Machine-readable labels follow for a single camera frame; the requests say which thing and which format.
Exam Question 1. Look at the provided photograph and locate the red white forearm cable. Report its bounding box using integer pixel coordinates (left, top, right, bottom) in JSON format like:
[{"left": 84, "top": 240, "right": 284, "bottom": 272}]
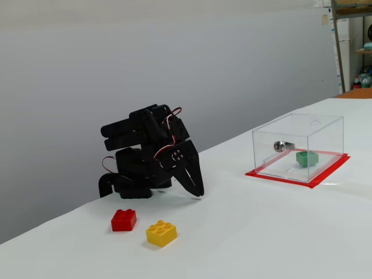
[{"left": 162, "top": 107, "right": 184, "bottom": 124}]

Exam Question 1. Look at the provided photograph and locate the silver box lock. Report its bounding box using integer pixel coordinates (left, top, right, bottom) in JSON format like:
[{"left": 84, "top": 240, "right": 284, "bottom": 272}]
[{"left": 273, "top": 140, "right": 296, "bottom": 153}]

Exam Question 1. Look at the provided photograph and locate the red white base cable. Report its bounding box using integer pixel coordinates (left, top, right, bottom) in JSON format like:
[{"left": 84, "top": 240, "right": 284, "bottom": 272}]
[{"left": 101, "top": 156, "right": 117, "bottom": 176}]

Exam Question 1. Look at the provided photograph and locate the red lego brick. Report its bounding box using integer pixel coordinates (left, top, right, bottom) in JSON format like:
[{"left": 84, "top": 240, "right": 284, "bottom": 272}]
[{"left": 110, "top": 209, "right": 137, "bottom": 233}]

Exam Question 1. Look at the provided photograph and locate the orange wooden table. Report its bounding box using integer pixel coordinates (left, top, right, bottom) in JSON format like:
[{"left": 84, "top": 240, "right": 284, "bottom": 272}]
[{"left": 334, "top": 88, "right": 372, "bottom": 100}]

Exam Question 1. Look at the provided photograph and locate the black table clamp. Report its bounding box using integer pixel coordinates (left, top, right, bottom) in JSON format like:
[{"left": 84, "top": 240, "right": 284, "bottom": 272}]
[{"left": 98, "top": 173, "right": 136, "bottom": 199}]

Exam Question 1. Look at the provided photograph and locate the metal shelf rack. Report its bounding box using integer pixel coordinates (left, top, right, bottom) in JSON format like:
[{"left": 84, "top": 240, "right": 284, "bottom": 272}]
[{"left": 330, "top": 0, "right": 372, "bottom": 94}]

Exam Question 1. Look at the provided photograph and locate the white appliance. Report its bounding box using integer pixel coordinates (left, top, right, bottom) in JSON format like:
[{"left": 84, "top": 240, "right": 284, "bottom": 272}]
[{"left": 336, "top": 18, "right": 351, "bottom": 94}]

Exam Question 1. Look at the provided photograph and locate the transparent plastic box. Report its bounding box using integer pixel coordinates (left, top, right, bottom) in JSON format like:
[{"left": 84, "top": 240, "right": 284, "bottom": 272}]
[{"left": 251, "top": 113, "right": 345, "bottom": 184}]

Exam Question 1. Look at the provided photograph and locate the red tape square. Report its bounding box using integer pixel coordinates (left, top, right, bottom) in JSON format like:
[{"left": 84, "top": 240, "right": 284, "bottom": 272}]
[{"left": 245, "top": 151, "right": 351, "bottom": 190}]

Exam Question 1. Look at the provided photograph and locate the yellow lego brick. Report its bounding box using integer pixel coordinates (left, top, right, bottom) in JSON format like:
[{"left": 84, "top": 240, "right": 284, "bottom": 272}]
[{"left": 145, "top": 220, "right": 178, "bottom": 248}]

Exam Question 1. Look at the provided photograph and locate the green lego brick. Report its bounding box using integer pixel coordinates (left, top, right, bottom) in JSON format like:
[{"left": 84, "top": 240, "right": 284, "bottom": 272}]
[{"left": 295, "top": 150, "right": 320, "bottom": 169}]

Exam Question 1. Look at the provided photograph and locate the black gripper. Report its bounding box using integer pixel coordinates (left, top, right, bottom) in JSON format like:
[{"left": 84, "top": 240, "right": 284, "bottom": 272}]
[{"left": 158, "top": 117, "right": 205, "bottom": 198}]

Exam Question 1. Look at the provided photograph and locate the red white gripper cable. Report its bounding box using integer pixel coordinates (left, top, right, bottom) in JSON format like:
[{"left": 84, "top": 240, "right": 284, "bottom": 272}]
[{"left": 153, "top": 115, "right": 178, "bottom": 161}]

